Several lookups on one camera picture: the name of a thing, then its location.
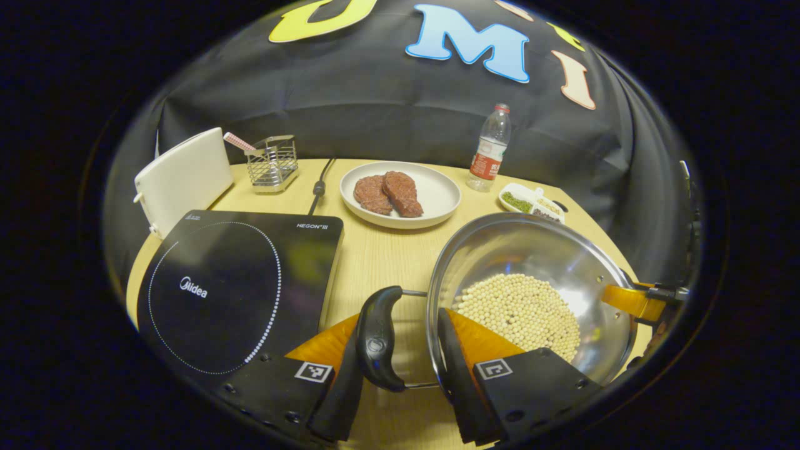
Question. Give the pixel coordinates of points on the clear water bottle red label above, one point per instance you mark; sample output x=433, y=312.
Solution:
x=490, y=150

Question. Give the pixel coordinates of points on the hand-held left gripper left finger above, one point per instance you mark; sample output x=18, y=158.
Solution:
x=340, y=406

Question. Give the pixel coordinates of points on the black backdrop cloth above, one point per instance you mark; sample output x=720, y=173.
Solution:
x=375, y=106

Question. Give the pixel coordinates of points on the brown meat patty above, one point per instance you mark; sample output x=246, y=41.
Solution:
x=403, y=192
x=372, y=195

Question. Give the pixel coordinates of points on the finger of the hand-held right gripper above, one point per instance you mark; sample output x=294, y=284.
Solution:
x=631, y=301

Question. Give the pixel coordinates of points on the pink striped utensil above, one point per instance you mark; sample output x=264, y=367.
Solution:
x=237, y=142

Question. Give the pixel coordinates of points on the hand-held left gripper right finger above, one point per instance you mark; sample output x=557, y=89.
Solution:
x=462, y=387

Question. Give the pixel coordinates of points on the white divided dish with beans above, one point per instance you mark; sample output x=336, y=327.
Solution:
x=522, y=201

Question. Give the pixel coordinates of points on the black induction cooktop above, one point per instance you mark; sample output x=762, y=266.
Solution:
x=237, y=281

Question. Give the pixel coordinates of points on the pile of yellow soybeans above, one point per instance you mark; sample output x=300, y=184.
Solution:
x=519, y=312

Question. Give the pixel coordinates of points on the white round plate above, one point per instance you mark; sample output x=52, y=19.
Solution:
x=437, y=194

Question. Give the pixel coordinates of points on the white toaster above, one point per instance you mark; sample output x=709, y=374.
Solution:
x=187, y=181

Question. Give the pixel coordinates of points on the stainless steel pot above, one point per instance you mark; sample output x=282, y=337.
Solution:
x=519, y=250

